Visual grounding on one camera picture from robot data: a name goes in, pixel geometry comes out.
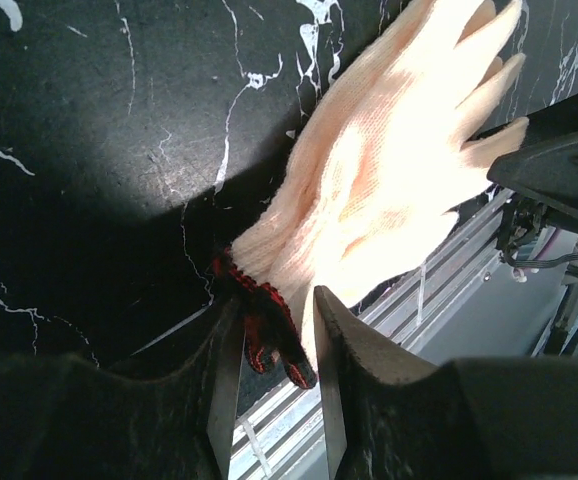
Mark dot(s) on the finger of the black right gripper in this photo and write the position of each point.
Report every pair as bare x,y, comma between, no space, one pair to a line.
545,168

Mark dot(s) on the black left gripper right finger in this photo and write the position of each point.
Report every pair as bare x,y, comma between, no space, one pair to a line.
473,418

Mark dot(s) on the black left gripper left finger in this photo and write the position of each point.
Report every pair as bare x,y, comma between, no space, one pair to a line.
162,415

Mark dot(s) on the cream knit glove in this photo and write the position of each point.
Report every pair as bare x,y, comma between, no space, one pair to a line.
374,180

